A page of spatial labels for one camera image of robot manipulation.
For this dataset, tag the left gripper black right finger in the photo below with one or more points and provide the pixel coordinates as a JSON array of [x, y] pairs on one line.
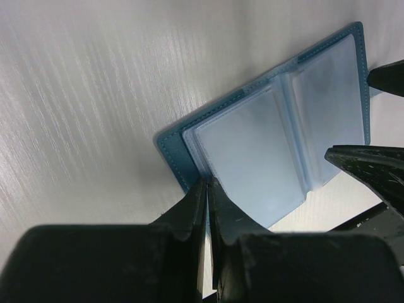
[[252, 264]]

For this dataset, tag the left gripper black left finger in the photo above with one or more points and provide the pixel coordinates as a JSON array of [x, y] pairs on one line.
[[161, 261]]

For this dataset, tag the blue leather card holder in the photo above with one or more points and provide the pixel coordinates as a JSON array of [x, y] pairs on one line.
[[266, 142]]

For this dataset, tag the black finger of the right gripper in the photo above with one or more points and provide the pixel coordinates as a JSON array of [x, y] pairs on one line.
[[380, 168], [388, 78]]

